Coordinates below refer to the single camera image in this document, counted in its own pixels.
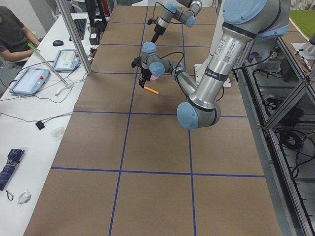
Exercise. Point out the black keyboard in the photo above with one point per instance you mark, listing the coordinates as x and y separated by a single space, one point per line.
80 25

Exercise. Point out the aluminium frame post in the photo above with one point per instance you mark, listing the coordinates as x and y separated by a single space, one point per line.
70 25

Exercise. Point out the orange marker pen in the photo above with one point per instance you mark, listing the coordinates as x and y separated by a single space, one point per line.
151 90

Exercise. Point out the black computer mouse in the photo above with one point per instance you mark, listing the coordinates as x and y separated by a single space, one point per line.
57 43

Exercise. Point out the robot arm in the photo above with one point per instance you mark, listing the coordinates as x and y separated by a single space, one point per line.
243 22
173 11

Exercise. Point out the small brown box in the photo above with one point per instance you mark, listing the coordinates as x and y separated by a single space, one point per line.
94 35

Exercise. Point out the folded blue umbrella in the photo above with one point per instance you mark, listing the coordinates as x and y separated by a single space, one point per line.
13 159

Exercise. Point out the thin metal rod stand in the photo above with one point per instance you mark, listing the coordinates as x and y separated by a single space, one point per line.
67 85

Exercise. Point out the teach pendant far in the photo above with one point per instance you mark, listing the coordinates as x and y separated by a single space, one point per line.
66 60

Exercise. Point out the seated person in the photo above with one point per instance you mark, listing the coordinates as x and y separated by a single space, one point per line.
14 38

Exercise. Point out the teach pendant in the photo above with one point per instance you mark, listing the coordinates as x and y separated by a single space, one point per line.
30 81
66 60

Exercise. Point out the small black puck device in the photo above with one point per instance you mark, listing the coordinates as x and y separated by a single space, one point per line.
40 125

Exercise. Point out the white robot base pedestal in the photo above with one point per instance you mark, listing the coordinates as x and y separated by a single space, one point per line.
225 48

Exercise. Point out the clear round object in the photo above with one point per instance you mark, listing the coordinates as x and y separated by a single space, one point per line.
24 198

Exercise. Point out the clear plastic cup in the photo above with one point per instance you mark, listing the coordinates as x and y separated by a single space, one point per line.
57 134

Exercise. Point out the teach pendant near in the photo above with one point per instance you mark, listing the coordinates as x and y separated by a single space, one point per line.
30 81

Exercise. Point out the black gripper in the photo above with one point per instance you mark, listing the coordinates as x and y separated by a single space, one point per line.
158 30
144 73

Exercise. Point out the aluminium side frame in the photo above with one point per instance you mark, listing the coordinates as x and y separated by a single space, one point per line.
280 74

